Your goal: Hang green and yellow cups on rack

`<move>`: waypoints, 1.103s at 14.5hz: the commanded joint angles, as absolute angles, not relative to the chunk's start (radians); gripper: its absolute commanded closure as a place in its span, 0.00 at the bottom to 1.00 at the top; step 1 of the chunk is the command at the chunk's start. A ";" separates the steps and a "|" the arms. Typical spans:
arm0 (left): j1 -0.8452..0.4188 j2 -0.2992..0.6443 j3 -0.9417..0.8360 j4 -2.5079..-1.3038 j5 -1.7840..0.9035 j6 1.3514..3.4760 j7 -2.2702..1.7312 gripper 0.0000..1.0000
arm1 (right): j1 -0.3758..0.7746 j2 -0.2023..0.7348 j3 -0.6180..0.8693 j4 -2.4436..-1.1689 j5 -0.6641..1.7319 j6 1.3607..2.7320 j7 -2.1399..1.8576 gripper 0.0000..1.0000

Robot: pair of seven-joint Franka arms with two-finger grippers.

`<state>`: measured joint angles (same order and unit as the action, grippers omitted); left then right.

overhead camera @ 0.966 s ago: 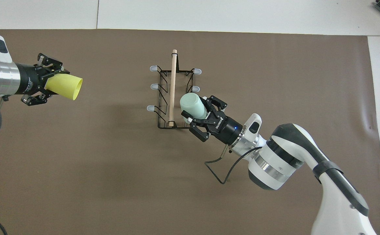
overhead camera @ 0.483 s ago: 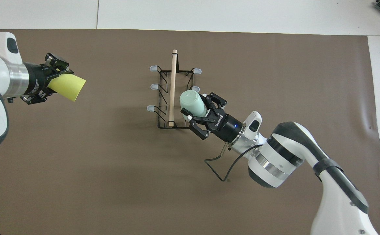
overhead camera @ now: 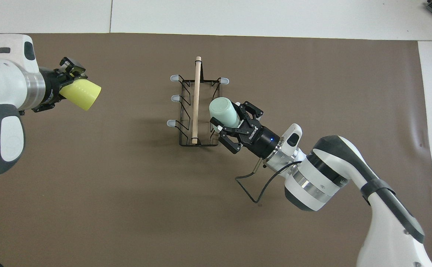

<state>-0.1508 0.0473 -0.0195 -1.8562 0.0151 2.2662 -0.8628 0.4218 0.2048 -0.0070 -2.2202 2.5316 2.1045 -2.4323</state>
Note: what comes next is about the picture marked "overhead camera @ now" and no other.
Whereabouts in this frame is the yellow plastic cup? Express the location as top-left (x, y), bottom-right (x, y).
top-left (59, 80), bottom-right (102, 111)

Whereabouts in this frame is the green plastic cup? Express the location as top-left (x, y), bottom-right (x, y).
top-left (209, 97), bottom-right (241, 129)

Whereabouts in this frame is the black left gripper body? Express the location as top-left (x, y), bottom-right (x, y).
top-left (40, 68), bottom-right (67, 109)

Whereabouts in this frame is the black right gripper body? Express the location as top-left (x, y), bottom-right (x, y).
top-left (238, 124), bottom-right (280, 159)

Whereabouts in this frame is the brown table mat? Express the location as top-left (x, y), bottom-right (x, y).
top-left (0, 33), bottom-right (432, 267)

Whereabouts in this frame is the black wire cup rack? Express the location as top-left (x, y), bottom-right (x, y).
top-left (167, 56), bottom-right (230, 147)

